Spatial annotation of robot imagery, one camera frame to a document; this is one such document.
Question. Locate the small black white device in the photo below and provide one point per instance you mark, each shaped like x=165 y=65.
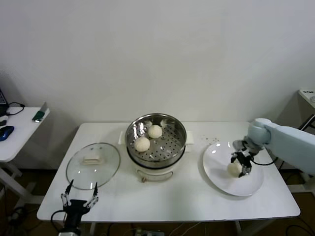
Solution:
x=3 y=120

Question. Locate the steel steamer basket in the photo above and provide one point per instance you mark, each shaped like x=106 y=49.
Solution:
x=137 y=130

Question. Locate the black rectangular bar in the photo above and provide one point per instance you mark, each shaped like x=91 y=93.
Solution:
x=303 y=122

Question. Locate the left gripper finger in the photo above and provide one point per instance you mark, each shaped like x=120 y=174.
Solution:
x=65 y=199
x=95 y=189

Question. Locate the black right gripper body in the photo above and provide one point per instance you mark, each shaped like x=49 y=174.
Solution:
x=244 y=158

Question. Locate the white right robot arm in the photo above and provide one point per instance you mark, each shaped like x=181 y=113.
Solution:
x=290 y=142

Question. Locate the white electric cooker base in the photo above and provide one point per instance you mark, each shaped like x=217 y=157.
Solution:
x=157 y=173

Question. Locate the green white handheld device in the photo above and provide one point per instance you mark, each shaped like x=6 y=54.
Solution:
x=39 y=116

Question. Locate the white side table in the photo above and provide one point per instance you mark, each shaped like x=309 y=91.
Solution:
x=22 y=132

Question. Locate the white round plate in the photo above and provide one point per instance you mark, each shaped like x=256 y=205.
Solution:
x=219 y=162

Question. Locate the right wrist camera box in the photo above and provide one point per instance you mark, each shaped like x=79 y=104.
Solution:
x=238 y=143

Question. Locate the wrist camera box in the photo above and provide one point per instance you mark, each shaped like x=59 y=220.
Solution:
x=69 y=232
x=238 y=143

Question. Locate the white floor power strip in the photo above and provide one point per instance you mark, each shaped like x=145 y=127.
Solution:
x=150 y=232

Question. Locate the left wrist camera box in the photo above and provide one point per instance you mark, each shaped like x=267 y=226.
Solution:
x=69 y=232

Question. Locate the white steamed baozi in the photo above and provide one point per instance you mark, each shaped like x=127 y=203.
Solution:
x=155 y=131
x=142 y=144
x=233 y=170

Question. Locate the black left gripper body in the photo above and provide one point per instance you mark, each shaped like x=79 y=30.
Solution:
x=76 y=207

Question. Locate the blue computer mouse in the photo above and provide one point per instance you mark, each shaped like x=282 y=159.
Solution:
x=6 y=132

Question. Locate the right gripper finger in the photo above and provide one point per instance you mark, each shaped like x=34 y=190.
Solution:
x=246 y=170
x=233 y=157

